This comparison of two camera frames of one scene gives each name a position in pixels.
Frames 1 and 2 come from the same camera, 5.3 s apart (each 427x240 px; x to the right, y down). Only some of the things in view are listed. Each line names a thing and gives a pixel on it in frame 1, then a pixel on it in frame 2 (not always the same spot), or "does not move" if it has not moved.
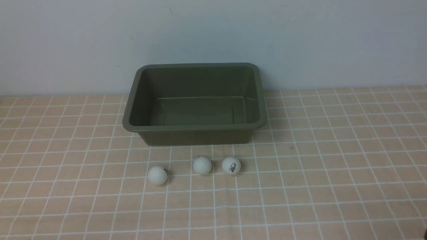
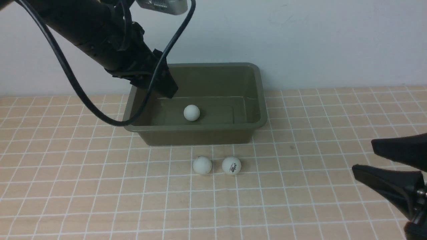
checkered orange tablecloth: (344, 164) does not move
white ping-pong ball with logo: (231, 165) does not move
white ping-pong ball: (157, 175) -> (191, 112)
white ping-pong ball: (202, 165) does not move
